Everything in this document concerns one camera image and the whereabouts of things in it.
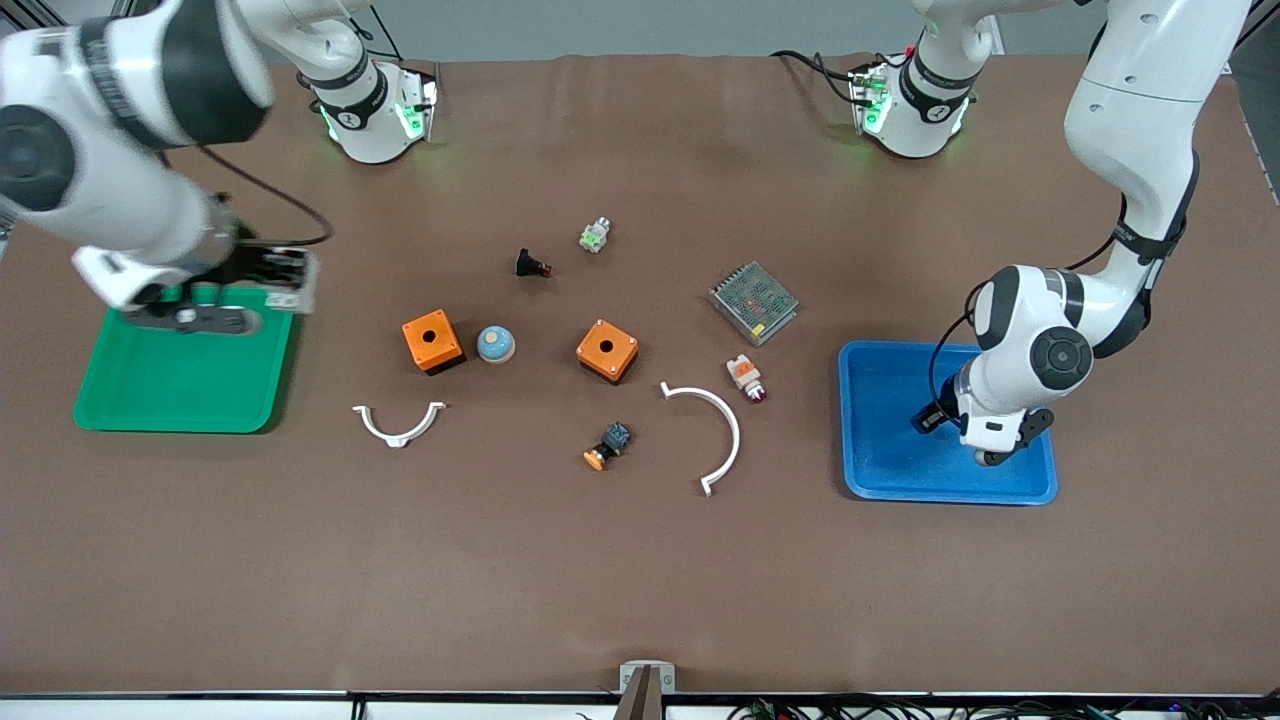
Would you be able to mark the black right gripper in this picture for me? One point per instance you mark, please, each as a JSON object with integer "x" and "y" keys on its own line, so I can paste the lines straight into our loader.
{"x": 246, "y": 264}

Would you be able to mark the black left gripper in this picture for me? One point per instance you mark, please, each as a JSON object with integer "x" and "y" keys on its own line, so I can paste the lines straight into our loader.
{"x": 928, "y": 417}

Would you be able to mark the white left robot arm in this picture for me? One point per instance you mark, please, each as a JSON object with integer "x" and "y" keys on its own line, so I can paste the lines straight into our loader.
{"x": 1140, "y": 100}

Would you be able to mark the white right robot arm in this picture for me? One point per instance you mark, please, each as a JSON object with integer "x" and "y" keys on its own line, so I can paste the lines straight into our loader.
{"x": 100, "y": 180}

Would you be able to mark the blue plastic tray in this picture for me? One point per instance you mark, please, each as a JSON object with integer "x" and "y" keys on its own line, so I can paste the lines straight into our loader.
{"x": 890, "y": 450}

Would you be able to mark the green plastic tray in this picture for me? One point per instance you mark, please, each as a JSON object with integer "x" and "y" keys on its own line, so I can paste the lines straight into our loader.
{"x": 180, "y": 390}

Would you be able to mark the orange white red indicator lamp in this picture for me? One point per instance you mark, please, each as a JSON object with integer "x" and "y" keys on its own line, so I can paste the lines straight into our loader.
{"x": 746, "y": 377}

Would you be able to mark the large white curved clip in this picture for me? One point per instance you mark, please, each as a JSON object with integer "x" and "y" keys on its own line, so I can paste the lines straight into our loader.
{"x": 732, "y": 425}

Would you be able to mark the small white curved clip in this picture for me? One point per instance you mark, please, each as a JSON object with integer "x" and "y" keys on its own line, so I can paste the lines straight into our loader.
{"x": 398, "y": 434}

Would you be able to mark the metal mesh power supply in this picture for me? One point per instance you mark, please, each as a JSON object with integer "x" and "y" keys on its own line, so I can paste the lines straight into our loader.
{"x": 754, "y": 303}

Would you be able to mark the blue dome push button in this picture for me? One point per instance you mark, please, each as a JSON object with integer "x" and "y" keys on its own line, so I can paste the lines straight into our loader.
{"x": 495, "y": 344}

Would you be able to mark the black red push button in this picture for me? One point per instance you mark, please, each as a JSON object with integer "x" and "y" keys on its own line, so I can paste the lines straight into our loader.
{"x": 530, "y": 264}

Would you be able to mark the orange black push button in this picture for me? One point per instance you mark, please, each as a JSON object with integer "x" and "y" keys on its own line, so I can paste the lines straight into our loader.
{"x": 608, "y": 447}

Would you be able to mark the orange button enclosure box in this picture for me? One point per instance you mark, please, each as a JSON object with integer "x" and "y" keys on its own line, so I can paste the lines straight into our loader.
{"x": 607, "y": 350}
{"x": 432, "y": 341}

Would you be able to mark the green white switch module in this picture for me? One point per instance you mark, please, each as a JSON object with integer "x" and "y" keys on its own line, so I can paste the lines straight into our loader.
{"x": 595, "y": 235}

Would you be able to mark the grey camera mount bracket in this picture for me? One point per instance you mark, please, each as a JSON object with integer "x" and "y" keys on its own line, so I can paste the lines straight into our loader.
{"x": 647, "y": 680}

